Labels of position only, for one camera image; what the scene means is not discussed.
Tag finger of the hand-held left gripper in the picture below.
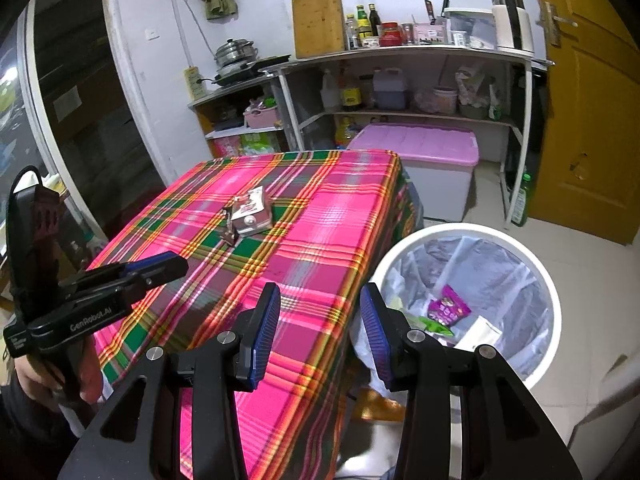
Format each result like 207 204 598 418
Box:
62 254 176 297
75 259 190 306

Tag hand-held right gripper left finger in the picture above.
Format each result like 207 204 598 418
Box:
57 281 282 480

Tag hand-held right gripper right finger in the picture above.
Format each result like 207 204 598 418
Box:
360 281 583 480

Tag green snack packet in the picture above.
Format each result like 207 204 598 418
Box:
400 312 456 338

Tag purple snack packet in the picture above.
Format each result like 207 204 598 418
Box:
426 284 472 326

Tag white snack wrapper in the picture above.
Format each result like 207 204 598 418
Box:
455 315 503 353

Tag white round trash bin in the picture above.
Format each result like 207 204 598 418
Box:
372 222 564 480

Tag person's left forearm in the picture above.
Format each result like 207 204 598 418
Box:
0 380 81 480

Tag white trash bin with liner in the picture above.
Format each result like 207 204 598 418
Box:
350 237 546 396

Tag person's left hand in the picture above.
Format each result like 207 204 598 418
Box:
15 335 104 404

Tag small crumpled wrapper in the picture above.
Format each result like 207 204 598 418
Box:
220 205 238 246

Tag pink plaid tablecloth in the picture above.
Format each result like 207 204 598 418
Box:
87 149 426 480

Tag white framed glass door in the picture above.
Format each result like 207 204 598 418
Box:
0 0 168 311

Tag pink packaged goods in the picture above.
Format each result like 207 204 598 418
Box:
214 136 242 158

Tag small white shelf unit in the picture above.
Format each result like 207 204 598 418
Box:
187 76 286 161

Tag green packaged goods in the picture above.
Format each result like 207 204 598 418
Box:
241 132 281 155

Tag pink plastic basket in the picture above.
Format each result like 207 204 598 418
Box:
243 106 279 129

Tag yellowed power strip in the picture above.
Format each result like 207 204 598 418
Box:
184 66 207 100

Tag green glass bottle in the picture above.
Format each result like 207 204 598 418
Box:
511 172 531 227

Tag pink lid storage box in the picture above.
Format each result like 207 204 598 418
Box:
346 122 481 223

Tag yellow cooking oil bottle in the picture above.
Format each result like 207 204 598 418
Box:
334 116 361 150

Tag steel steamer pot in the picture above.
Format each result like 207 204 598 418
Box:
215 37 258 68

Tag black induction cooker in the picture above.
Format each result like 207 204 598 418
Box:
212 55 292 86

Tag white plastic bottle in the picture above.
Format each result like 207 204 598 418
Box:
320 70 341 111

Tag dark bottle yellow label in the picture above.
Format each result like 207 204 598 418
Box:
341 67 362 111

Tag pink plastic bowl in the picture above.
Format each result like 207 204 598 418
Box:
432 86 458 115

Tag crumpled plastic bag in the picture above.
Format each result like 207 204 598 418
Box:
454 67 488 108

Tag metal kitchen shelf rack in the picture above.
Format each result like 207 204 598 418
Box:
257 45 556 228

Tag wooden cutting board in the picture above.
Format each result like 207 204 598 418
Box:
291 0 347 59

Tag red jar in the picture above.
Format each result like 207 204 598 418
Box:
379 22 405 47

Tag pink knife holder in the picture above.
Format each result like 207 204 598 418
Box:
412 0 451 45

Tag yellow wooden door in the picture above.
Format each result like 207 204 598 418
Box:
525 0 640 246

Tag clear plastic container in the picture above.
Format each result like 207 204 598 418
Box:
444 7 498 50

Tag white electric kettle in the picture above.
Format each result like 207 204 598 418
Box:
490 0 535 53

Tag white wall cable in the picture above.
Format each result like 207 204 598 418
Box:
167 0 211 68

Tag metal door handle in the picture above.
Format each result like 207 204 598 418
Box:
536 2 578 48

